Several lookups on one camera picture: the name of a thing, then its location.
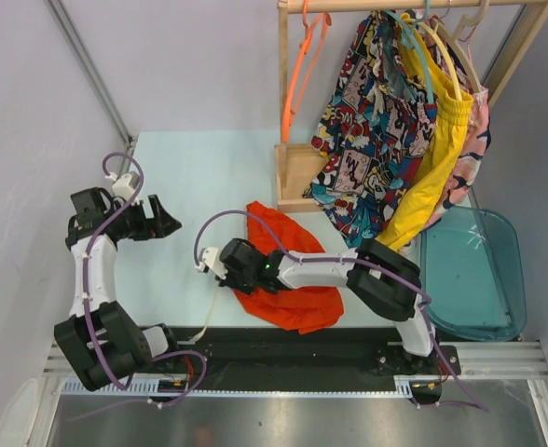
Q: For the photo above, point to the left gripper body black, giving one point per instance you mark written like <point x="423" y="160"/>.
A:
<point x="131" y="223"/>

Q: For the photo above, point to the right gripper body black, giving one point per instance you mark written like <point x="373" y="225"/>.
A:
<point x="243" y="282"/>

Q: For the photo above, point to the orange shorts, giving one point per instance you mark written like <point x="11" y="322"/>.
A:
<point x="307" y="309"/>

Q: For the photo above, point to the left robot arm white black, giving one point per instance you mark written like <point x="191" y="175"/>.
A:
<point x="100" y="340"/>

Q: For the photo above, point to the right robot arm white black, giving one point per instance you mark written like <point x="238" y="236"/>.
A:
<point x="386" y="282"/>

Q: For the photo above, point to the comic print shorts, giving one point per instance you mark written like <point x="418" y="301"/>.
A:
<point x="373" y="134"/>

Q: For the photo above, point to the orange plastic hanger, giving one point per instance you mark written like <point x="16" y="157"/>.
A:
<point x="293" y="88"/>

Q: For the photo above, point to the yellow shorts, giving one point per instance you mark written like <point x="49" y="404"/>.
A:
<point x="417" y="204"/>

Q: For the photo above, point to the pink patterned shorts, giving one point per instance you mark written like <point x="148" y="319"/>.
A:
<point x="468" y="163"/>

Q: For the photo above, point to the teal plastic hanger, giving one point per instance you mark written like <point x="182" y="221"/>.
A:
<point x="409" y="40"/>

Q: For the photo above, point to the yellow plastic hanger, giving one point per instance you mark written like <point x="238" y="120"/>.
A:
<point x="450" y="65"/>

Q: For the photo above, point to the beige plastic hanger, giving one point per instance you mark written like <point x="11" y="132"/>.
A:
<point x="471" y="73"/>

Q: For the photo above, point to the wooden clothes rack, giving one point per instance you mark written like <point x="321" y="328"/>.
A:
<point x="297" y="164"/>

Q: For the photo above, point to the teal plastic basket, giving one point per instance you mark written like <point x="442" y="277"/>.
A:
<point x="473" y="272"/>

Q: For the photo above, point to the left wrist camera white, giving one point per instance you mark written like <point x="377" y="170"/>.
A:
<point x="126" y="185"/>

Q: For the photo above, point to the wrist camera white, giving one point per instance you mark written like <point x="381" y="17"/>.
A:
<point x="126" y="185"/>
<point x="209" y="260"/>

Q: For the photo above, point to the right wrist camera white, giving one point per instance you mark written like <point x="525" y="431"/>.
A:
<point x="209" y="260"/>

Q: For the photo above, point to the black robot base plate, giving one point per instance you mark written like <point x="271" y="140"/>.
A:
<point x="428" y="389"/>

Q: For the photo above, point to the white cable duct strip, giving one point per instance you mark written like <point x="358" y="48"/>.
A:
<point x="149" y="388"/>

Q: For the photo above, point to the aluminium corner post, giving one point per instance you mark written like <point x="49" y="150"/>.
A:
<point x="74" y="40"/>

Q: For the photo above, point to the aluminium frame rail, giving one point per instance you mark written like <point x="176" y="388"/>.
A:
<point x="502" y="358"/>

